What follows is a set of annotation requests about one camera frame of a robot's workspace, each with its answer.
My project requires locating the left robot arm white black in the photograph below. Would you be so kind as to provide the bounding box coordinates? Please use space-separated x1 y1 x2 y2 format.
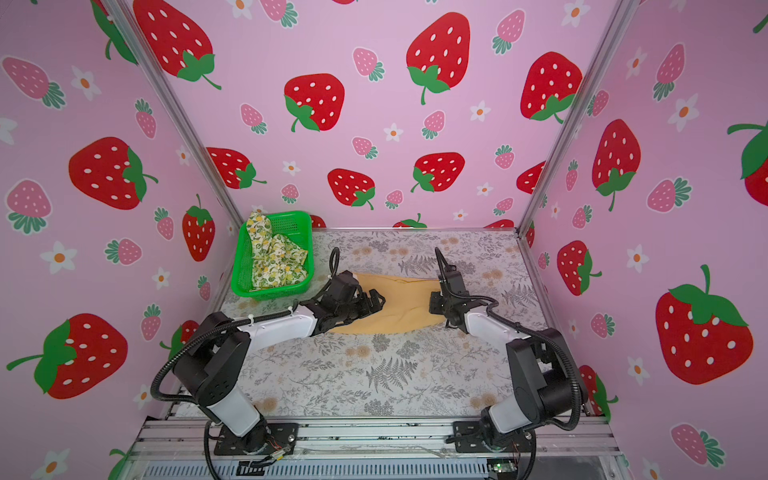
152 271 386 454

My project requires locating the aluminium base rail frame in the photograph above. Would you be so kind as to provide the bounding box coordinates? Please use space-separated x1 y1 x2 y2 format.
111 417 633 479

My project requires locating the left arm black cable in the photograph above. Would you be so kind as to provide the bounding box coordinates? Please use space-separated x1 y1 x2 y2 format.
149 247 342 480

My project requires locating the tan yellow skirt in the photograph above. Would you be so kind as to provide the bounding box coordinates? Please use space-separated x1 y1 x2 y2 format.
331 273 444 335

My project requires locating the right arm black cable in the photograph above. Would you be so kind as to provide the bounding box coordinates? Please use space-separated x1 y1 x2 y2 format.
434 247 588 480

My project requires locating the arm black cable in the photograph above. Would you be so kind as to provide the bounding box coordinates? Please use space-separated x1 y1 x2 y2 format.
434 247 588 480
149 247 342 480

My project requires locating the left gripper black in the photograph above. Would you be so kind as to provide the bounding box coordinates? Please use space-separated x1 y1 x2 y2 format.
335 288 387 325

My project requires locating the green plastic basket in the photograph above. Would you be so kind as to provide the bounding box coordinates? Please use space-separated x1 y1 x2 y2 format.
231 211 315 301

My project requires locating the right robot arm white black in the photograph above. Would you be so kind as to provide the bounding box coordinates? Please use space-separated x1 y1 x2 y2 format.
429 267 587 449

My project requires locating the lemon print skirt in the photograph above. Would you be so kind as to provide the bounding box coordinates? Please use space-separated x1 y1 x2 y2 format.
246 211 308 291

